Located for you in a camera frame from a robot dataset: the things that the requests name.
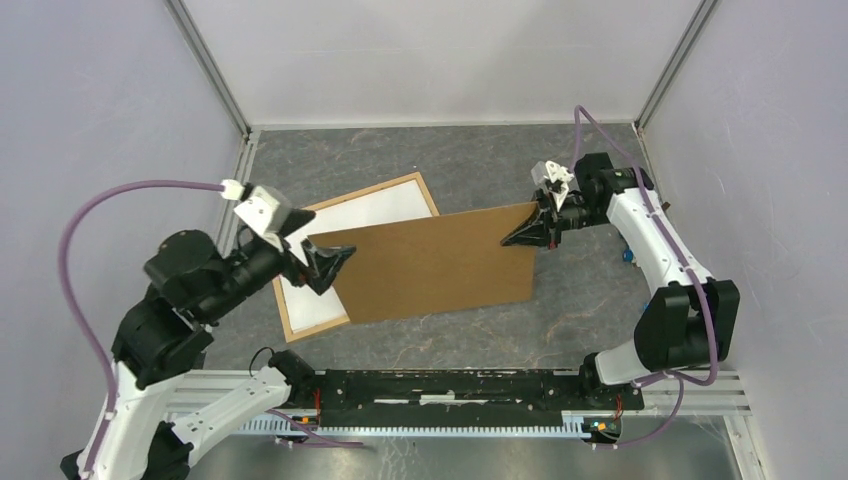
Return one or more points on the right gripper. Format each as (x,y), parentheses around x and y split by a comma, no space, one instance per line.
(540,229)

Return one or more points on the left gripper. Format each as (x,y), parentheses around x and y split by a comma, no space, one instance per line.
(325,261)

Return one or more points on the sunflower photo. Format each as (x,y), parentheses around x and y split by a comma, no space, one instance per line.
(371,212)

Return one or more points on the wooden picture frame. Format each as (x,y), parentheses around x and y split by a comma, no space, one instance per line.
(285,311)

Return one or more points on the brown backing board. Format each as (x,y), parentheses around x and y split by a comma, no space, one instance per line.
(433,265)

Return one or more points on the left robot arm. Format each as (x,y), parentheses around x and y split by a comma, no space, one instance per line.
(159,340)

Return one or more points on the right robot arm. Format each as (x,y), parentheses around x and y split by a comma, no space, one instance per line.
(685,331)

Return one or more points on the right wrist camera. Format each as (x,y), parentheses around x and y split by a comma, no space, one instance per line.
(553,180)

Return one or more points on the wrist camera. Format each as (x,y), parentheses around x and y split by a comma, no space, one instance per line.
(553,180)
(262,209)

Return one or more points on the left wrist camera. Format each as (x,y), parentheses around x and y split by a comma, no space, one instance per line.
(262,209)

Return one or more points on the blue white cable duct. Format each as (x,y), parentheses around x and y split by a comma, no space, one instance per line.
(571,427)

